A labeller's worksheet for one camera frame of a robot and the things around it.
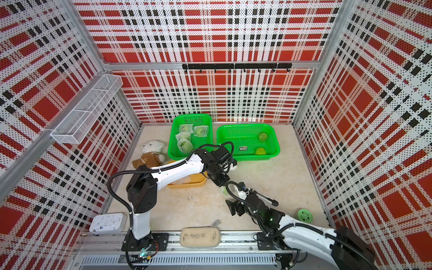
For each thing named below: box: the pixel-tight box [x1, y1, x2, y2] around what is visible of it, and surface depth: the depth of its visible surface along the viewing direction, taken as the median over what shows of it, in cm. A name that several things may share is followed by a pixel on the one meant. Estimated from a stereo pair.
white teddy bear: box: [132, 140, 166, 169], surface depth 96 cm
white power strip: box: [88, 213, 128, 233], surface depth 77 cm
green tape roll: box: [297, 208, 314, 224], surface depth 78 cm
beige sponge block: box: [179, 226, 222, 249], surface depth 73 cm
